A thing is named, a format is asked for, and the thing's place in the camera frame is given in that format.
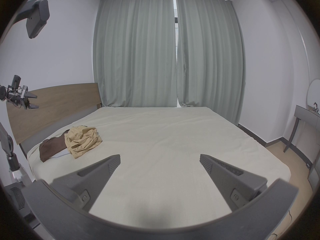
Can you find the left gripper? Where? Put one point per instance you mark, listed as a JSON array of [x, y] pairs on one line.
[[17, 96]]

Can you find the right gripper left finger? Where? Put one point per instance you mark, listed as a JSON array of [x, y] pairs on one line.
[[92, 179]]

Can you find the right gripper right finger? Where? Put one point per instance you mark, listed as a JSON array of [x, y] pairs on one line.
[[225, 181]]

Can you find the tan shorts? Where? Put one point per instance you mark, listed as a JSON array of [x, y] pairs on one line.
[[82, 140]]

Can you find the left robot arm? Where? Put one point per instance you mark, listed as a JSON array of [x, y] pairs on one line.
[[7, 146]]

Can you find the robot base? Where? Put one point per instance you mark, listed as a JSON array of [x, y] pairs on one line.
[[17, 196]]

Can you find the bed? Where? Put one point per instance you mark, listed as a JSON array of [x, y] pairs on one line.
[[162, 139]]

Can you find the white garment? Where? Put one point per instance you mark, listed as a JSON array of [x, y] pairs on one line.
[[61, 154]]

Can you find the brown garment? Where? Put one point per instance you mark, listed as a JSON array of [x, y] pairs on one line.
[[53, 147]]

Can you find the grey small table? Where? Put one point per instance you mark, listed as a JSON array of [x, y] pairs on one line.
[[303, 114]]

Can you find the grey-green curtain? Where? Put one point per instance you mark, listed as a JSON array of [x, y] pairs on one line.
[[210, 54], [135, 49]]

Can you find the round white mirror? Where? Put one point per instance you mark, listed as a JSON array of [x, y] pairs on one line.
[[314, 94]]

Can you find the window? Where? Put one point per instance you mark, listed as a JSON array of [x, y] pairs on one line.
[[175, 21]]

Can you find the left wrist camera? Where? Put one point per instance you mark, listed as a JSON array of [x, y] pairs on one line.
[[16, 81]]

